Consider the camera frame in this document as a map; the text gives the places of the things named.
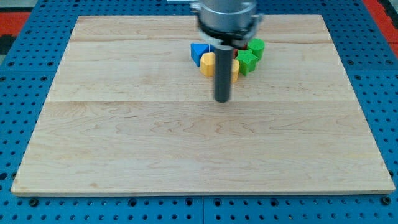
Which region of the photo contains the green circle block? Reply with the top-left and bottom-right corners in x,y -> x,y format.
247,38 -> 265,61

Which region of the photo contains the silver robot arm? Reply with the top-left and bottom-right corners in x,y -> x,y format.
190,0 -> 263,103

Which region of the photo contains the yellow rounded block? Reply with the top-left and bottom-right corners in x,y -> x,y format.
231,59 -> 240,83

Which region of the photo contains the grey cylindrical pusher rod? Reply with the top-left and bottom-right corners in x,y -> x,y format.
214,47 -> 233,103

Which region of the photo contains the yellow hexagon block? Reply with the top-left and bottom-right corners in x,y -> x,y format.
200,52 -> 215,77

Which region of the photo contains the light wooden board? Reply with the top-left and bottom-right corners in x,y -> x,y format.
11,15 -> 395,197

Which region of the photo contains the green star block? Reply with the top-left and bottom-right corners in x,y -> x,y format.
236,49 -> 257,76

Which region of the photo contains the blue triangle block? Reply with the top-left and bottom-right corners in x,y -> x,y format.
190,43 -> 214,67

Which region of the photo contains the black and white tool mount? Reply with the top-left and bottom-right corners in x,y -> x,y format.
197,14 -> 264,49

